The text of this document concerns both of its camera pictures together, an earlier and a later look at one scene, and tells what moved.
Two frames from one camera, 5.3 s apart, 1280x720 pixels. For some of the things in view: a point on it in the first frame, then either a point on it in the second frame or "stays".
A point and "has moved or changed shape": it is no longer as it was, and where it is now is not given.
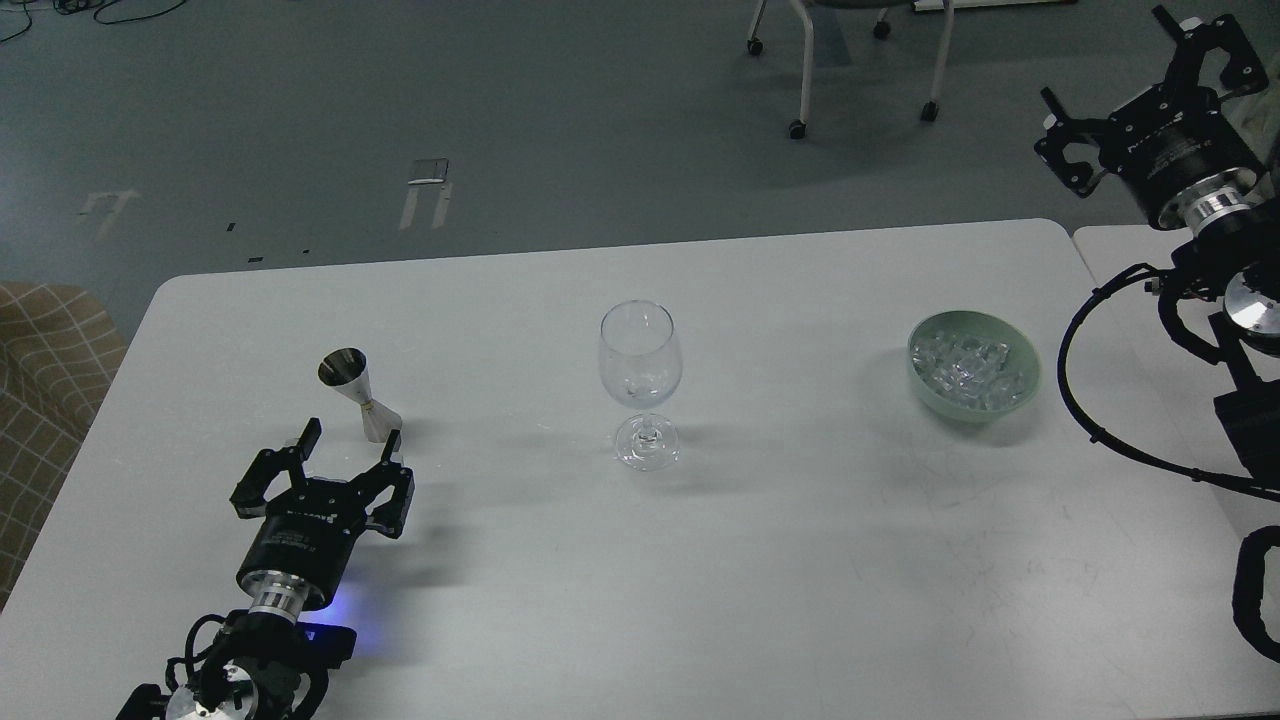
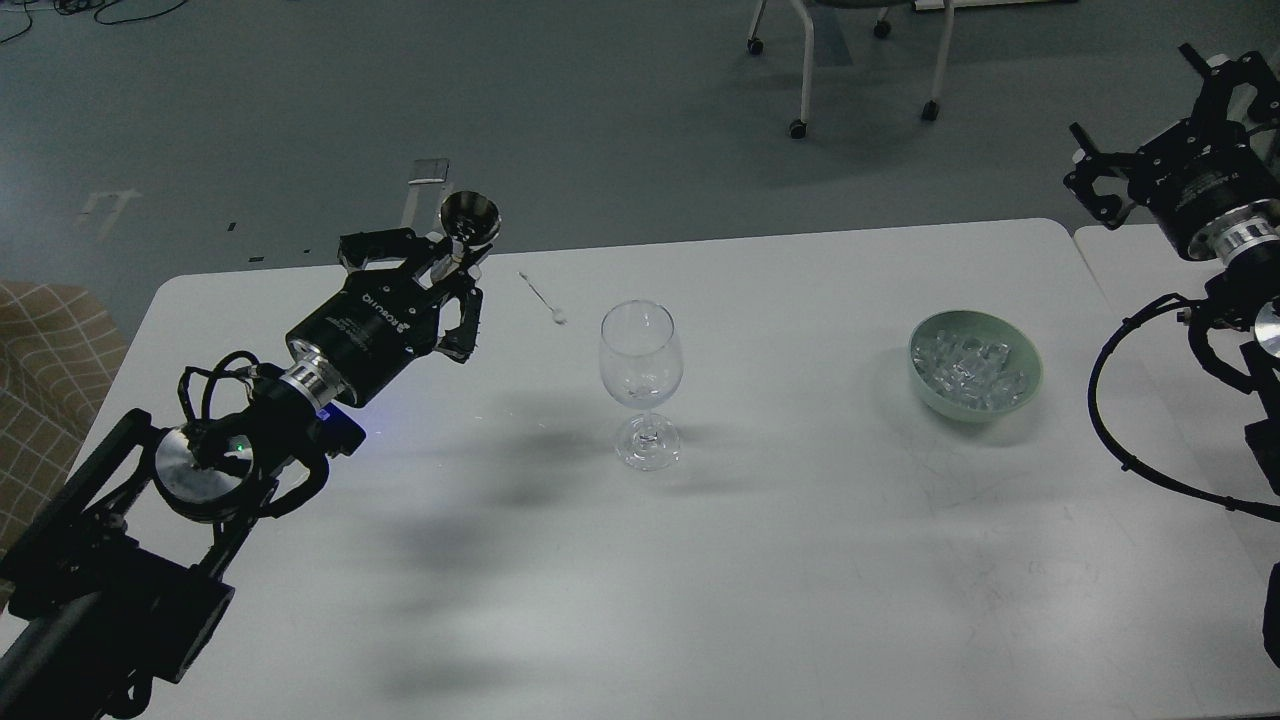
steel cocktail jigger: x=346 y=370 has moved or changed shape
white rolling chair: x=798 y=128 stays
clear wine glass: x=640 y=360 stays
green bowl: x=973 y=367 stays
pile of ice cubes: x=968 y=370 stays
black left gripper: x=307 y=533 → x=385 y=316
